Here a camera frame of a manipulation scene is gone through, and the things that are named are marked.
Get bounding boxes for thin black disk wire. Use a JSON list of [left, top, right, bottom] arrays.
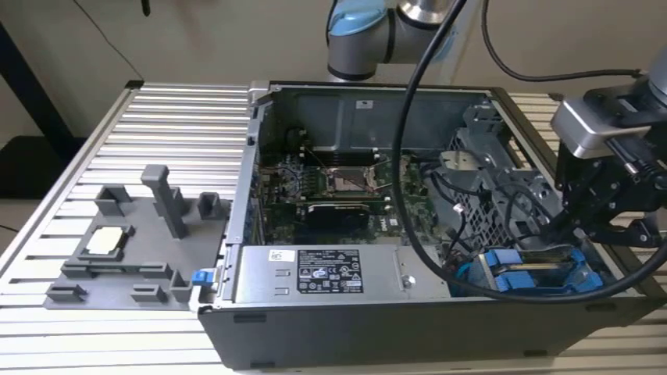
[[488, 183, 551, 239]]

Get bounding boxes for grey metal disk bay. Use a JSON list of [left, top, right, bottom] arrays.
[[425, 104, 555, 252]]

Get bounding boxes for black camera cable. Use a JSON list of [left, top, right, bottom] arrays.
[[480, 0, 651, 82]]

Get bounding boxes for silver CPU chip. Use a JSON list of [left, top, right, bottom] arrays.
[[84, 226, 129, 253]]

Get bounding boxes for grey parts rack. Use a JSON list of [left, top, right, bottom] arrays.
[[45, 164, 233, 312]]

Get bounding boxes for black desk frame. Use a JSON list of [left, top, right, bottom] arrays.
[[0, 19, 88, 200]]

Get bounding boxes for RAM sticks in slots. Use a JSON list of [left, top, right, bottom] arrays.
[[300, 145, 380, 166]]

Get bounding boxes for black wire with white plug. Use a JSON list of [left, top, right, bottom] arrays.
[[429, 167, 469, 251]]

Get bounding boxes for blue disk carrier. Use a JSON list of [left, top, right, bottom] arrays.
[[479, 248, 607, 295]]

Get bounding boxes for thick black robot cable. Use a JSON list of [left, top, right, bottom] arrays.
[[392, 0, 667, 304]]

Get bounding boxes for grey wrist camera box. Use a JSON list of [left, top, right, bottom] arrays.
[[549, 87, 659, 159]]

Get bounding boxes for black PC case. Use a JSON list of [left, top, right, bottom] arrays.
[[196, 80, 667, 370]]

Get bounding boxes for CPU socket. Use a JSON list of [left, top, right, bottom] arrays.
[[323, 166, 377, 195]]

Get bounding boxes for black graphics card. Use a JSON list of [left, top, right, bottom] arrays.
[[295, 200, 391, 236]]

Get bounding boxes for green motherboard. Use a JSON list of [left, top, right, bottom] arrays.
[[256, 152, 445, 246]]

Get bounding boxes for silver power supply unit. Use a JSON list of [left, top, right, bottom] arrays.
[[231, 245, 452, 305]]

